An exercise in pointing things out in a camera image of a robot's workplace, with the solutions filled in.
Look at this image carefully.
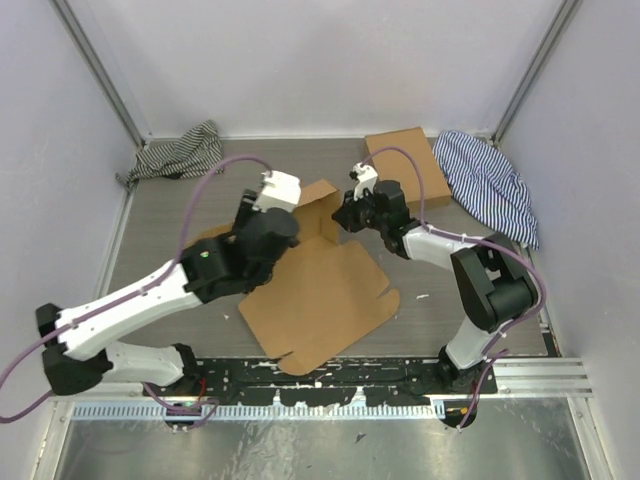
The white slotted cable duct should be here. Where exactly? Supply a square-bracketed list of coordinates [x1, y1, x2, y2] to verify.
[71, 402, 445, 422]

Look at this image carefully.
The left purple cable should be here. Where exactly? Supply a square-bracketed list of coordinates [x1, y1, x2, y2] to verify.
[0, 155, 274, 436]

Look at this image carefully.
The brown cardboard box sheet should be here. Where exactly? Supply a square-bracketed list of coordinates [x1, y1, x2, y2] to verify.
[197, 178, 401, 376]

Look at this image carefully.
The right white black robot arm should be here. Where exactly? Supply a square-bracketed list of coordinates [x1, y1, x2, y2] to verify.
[332, 163, 539, 395]

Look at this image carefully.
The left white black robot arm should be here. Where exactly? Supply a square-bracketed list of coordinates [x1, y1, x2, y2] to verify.
[36, 171, 301, 397]

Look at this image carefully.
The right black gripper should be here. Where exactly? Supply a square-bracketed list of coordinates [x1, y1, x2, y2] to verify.
[333, 186, 388, 234]

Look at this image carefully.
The aluminium front rail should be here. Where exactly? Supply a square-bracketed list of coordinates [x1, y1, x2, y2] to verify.
[47, 357, 594, 401]

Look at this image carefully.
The aluminium frame post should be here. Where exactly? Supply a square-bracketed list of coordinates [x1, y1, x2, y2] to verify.
[490, 0, 583, 146]
[51, 0, 153, 148]

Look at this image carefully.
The blue white striped cloth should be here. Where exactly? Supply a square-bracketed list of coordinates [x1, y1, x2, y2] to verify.
[433, 130, 539, 249]

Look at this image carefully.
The folded brown cardboard box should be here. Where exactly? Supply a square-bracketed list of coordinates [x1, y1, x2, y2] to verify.
[364, 127, 451, 214]

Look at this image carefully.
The left aluminium frame post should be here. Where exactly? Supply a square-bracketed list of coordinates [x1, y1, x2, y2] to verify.
[51, 0, 153, 148]

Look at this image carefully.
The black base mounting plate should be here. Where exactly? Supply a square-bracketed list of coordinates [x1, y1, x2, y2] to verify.
[153, 357, 482, 407]

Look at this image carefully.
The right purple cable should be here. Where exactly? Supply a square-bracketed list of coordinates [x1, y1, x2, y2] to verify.
[357, 146, 547, 431]

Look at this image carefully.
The purple cable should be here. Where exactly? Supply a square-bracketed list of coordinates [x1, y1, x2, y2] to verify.
[357, 146, 547, 431]
[0, 155, 274, 436]

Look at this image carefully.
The grey striped cloth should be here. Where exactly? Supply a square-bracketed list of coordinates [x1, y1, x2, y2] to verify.
[115, 120, 223, 192]

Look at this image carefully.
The right aluminium frame post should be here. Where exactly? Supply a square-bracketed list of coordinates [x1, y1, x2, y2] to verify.
[490, 0, 583, 146]

